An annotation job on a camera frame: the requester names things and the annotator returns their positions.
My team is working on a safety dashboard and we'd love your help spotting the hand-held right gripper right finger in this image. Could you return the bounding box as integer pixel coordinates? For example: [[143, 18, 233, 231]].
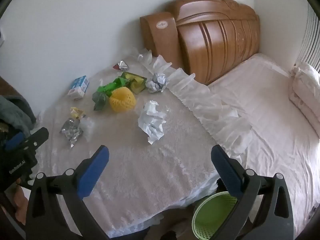
[[211, 144, 293, 240]]

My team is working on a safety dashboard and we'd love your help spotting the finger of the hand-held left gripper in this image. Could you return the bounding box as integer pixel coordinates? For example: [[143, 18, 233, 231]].
[[4, 131, 25, 151], [23, 127, 49, 153]]

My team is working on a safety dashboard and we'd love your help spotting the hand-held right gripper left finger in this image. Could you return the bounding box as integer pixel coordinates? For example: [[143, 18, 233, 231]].
[[26, 145, 110, 240]]

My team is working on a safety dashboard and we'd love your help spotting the green plastic waste basket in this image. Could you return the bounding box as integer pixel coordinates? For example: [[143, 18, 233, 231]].
[[191, 191, 241, 240]]

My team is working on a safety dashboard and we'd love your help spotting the blue white milk carton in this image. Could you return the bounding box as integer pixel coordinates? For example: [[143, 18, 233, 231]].
[[67, 75, 90, 101]]

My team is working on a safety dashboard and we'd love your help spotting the dark green wrapper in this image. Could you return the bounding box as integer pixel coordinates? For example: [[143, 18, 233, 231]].
[[92, 91, 110, 111]]

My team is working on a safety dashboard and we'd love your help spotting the white paper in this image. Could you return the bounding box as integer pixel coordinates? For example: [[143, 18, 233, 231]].
[[137, 100, 167, 145]]

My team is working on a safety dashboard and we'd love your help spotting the yellow foam fruit net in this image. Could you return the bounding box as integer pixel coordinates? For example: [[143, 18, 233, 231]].
[[109, 86, 137, 112]]

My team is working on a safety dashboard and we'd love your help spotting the bright green plastic wrapper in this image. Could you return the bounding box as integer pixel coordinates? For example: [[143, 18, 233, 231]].
[[97, 78, 130, 97]]

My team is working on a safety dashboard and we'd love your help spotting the green yellow snack bag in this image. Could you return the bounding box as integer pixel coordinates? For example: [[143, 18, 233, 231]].
[[121, 72, 147, 95]]

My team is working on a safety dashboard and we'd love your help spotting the printed grey paper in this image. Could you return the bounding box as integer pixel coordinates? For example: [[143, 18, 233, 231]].
[[145, 72, 167, 93]]

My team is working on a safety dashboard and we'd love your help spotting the grey cloth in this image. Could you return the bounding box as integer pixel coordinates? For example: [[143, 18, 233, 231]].
[[0, 95, 37, 133]]

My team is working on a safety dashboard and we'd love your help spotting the silver foil bag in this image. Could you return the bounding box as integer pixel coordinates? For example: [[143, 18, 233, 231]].
[[59, 118, 84, 148]]

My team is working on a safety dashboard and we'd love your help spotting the small yellow wrapper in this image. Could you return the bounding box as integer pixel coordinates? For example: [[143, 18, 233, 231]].
[[69, 107, 86, 120]]

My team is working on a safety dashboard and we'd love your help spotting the bed with pink sheet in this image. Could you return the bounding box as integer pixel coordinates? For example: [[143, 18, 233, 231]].
[[207, 52, 320, 239]]

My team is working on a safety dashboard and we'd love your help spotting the red silver foil wrapper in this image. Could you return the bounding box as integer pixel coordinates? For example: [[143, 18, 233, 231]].
[[112, 60, 130, 72]]

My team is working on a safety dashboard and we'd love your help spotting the carved wooden headboard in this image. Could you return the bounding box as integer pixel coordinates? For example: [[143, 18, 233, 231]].
[[165, 0, 261, 85]]

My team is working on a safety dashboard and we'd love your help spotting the white striped curtain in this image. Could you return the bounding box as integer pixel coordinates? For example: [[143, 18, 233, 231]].
[[295, 5, 320, 73]]

